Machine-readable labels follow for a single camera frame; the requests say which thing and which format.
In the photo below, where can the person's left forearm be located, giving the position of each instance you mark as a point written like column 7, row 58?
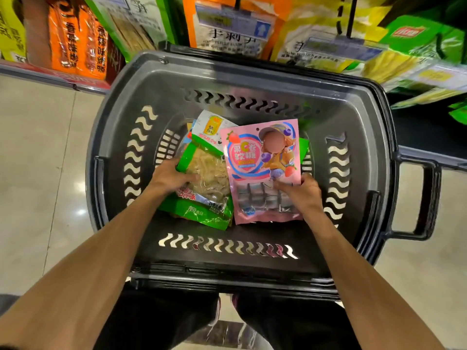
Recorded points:
column 84, row 277

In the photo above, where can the white packet with yellow label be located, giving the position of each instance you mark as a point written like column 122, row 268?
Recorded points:
column 211, row 129

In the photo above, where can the pink cartoon candy packet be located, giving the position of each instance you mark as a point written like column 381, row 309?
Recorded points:
column 255, row 156

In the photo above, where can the yellow hanging snack packet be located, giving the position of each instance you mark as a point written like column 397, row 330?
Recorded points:
column 390, row 69

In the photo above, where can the person's left thumb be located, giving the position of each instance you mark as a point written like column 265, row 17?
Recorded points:
column 190, row 177

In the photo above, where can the green clear noodle snack packet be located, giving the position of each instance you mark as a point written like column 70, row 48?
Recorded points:
column 209, row 171

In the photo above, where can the person's black trousers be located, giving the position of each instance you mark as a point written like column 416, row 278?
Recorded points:
column 164, row 320

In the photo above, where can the yellow-green snack packet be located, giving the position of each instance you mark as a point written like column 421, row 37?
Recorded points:
column 11, row 25

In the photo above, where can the black display hook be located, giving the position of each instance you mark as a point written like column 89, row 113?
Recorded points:
column 352, row 16

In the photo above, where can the brown snack packet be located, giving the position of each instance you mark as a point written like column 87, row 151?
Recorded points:
column 36, row 29

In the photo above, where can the person's right thumb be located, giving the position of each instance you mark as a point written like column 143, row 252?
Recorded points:
column 282, row 185

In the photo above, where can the orange and white hanging packet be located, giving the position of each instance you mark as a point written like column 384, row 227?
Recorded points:
column 233, row 43

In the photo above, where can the orange snack packet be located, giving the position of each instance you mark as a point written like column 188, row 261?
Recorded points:
column 78, row 40

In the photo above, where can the green packet under pink packet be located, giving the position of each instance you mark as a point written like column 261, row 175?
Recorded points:
column 304, row 149

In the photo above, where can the person's right forearm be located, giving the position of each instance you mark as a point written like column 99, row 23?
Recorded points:
column 361, row 284

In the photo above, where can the dark grey plastic shopping basket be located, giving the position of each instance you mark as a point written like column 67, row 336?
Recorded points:
column 255, row 87

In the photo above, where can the green hanging packet red label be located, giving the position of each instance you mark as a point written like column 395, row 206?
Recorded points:
column 423, row 40

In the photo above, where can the white and green snack packet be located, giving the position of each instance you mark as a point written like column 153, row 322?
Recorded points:
column 127, row 25

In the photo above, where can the blue-white price tag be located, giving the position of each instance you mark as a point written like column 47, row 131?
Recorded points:
column 233, row 20
column 343, row 49

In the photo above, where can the yellow and white hanging packet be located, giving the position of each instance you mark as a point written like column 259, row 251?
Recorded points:
column 292, row 47

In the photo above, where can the person's left hand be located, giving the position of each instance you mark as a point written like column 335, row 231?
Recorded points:
column 166, row 176

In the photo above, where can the person's right hand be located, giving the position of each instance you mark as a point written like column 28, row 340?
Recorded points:
column 302, row 195

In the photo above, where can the grey shelf edge rail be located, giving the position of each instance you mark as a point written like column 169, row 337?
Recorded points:
column 51, row 74

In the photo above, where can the yellow-white price tag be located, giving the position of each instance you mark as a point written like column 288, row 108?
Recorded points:
column 443, row 76

